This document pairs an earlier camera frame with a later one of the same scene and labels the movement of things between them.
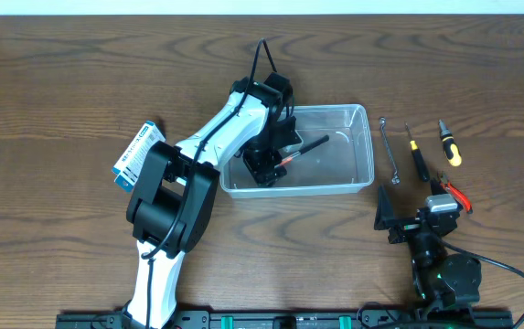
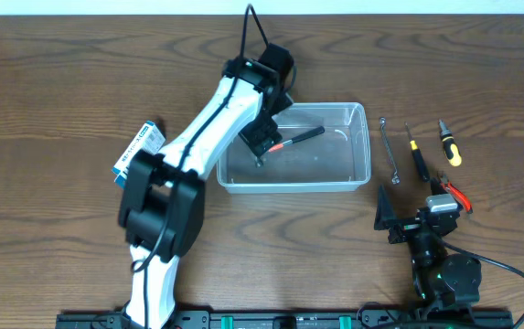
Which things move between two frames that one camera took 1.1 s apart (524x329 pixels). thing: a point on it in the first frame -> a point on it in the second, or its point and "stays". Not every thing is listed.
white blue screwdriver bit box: (129, 166) stays
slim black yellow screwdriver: (419, 157) stays
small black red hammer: (321, 141) -> (300, 138)
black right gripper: (386, 218) stays
